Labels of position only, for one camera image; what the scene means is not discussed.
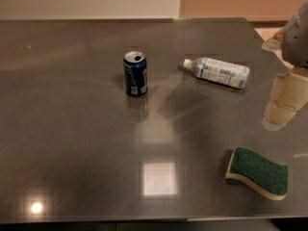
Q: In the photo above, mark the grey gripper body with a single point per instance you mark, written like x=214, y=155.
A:
x=297, y=43

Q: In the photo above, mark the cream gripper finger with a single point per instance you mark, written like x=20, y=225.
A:
x=274, y=43
x=288, y=95

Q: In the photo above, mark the blue pepsi can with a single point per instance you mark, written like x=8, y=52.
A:
x=135, y=72

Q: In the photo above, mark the green and yellow sponge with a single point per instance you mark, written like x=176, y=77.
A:
x=265, y=177

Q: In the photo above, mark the clear plastic water bottle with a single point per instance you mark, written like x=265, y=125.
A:
x=231, y=75

